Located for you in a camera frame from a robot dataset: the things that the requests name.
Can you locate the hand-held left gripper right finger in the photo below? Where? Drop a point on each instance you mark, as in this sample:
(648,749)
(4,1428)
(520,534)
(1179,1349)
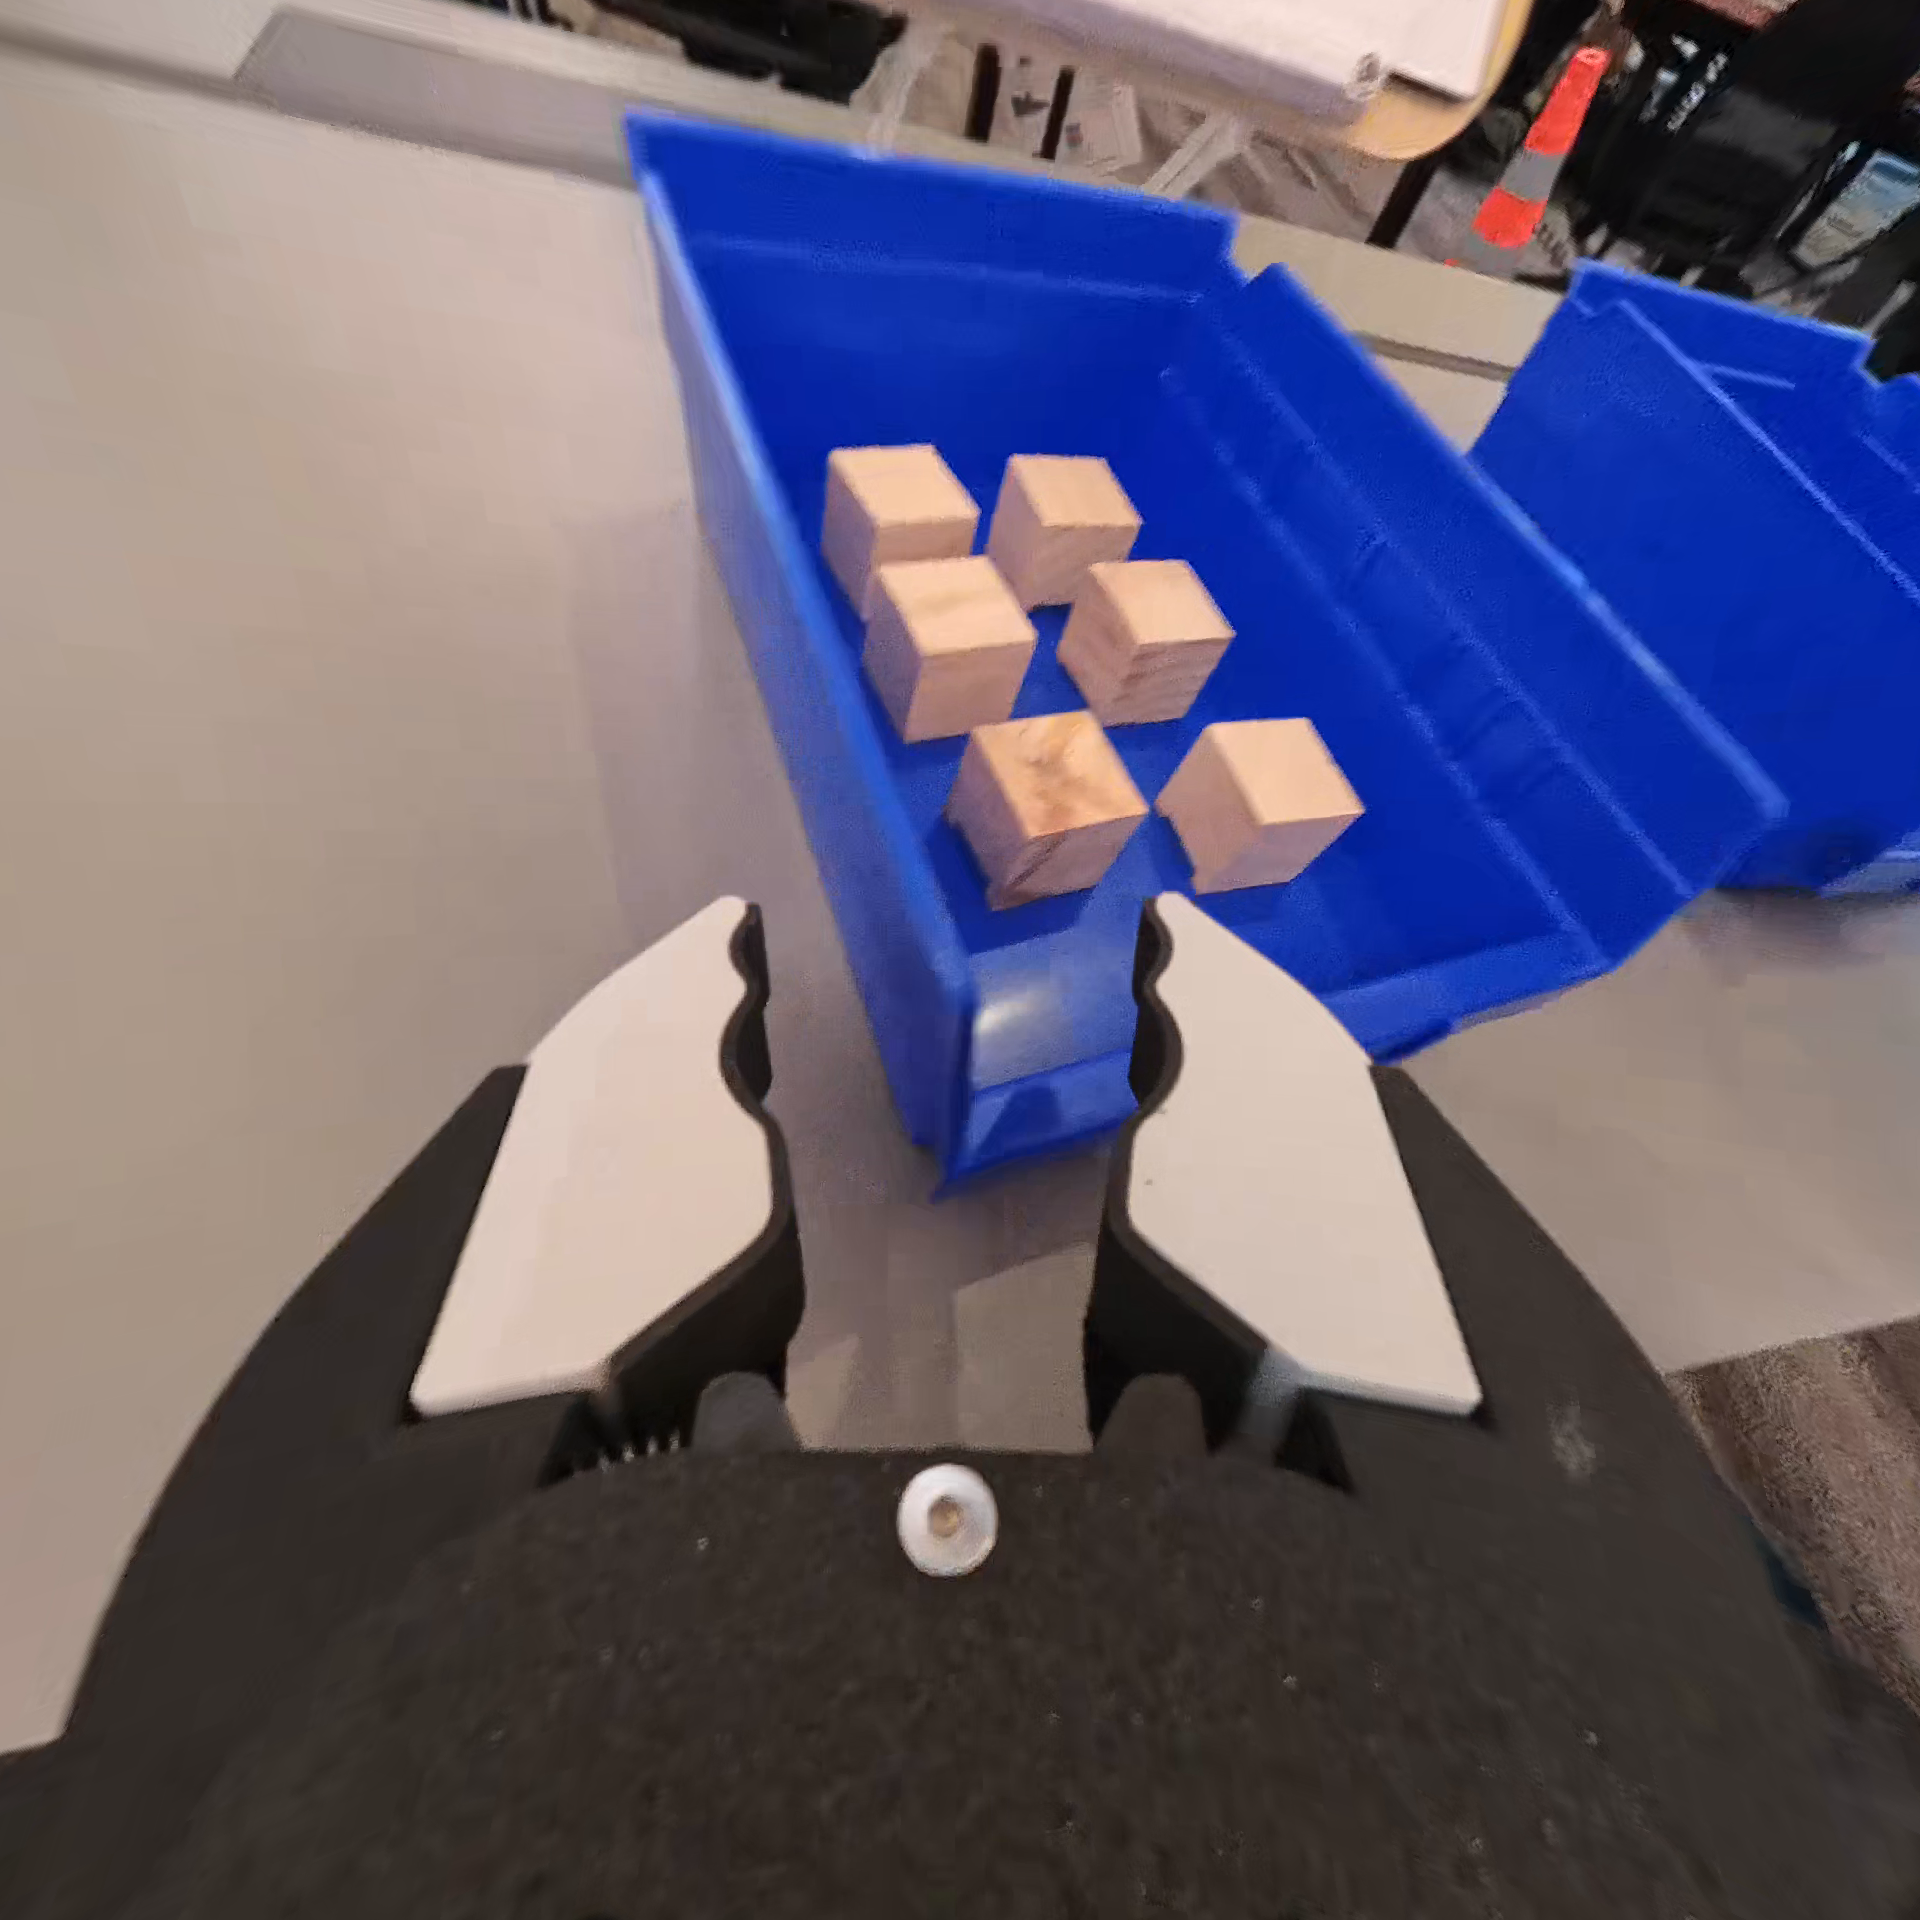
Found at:
(1304,1216)

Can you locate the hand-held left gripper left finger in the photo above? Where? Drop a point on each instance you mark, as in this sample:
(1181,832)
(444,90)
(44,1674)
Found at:
(616,1197)

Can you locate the blue plastic bin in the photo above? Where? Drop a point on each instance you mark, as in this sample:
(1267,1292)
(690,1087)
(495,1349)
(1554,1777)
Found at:
(1677,489)
(1427,673)

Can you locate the cluster of taped wooden cubes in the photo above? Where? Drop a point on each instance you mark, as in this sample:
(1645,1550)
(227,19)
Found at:
(944,646)

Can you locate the orange traffic cone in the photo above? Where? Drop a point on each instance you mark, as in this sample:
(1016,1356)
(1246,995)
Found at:
(1530,165)

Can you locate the black office chair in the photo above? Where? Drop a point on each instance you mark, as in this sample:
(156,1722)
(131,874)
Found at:
(1728,156)

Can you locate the printed instruction sheet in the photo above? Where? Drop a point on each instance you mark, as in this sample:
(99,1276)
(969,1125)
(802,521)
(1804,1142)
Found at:
(1277,44)

